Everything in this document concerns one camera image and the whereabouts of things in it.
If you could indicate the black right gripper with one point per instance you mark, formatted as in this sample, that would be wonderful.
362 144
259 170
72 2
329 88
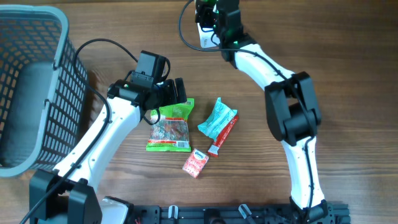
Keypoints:
204 10

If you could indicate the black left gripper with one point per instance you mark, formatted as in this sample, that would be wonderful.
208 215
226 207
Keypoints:
170 84

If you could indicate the green gummy candy bag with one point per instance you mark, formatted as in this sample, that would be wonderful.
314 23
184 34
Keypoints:
171 133

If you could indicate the teal snack packet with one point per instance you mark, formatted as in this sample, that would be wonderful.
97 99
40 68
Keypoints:
218 120

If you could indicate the red snack stick packet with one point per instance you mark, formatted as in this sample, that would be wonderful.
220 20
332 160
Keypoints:
223 135

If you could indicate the red tissue pack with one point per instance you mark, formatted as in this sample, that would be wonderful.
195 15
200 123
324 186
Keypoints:
195 163

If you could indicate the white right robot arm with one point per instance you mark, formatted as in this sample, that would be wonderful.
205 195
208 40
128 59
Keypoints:
292 110

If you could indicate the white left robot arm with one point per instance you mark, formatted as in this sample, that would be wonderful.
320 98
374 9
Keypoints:
68 193

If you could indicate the white barcode scanner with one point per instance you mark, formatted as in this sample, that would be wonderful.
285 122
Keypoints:
208 38

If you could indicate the grey plastic shopping basket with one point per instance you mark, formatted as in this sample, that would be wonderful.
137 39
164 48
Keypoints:
42 89

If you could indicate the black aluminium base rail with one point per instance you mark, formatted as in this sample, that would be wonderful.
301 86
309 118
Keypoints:
268 214

